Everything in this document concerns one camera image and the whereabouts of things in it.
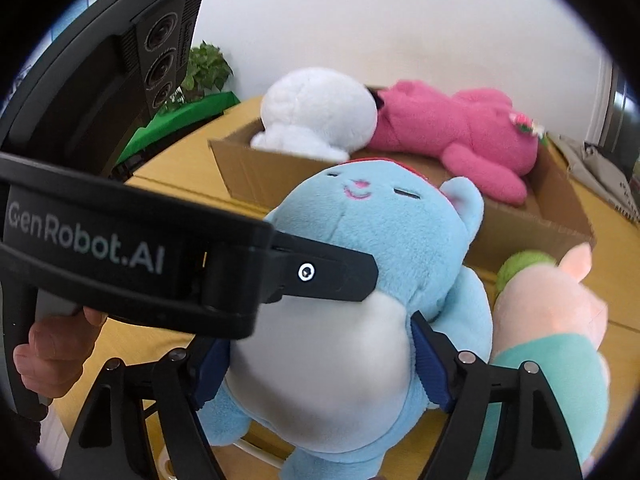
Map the pink and teal plush toy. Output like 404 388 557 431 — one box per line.
470 242 611 480

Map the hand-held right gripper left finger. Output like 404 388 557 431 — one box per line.
60 335 231 480

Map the green tablecloth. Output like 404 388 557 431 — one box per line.
112 91 241 166

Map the brown cardboard box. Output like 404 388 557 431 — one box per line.
208 85 597 271

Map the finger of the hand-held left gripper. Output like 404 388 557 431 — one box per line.
260 230 379 307

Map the person's left hand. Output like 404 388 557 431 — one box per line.
15 305 109 402

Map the white plush toy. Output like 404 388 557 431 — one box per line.
250 66 378 163

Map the glass door with metal frame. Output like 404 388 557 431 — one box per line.
597 60 637 161

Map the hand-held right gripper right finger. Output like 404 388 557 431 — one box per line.
410 312 583 480

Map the grey cloth bag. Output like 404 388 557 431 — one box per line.
555 135 640 226

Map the large green potted plant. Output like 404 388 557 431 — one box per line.
162 41 234 113

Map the blue plush toy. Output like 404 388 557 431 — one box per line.
202 157 496 480

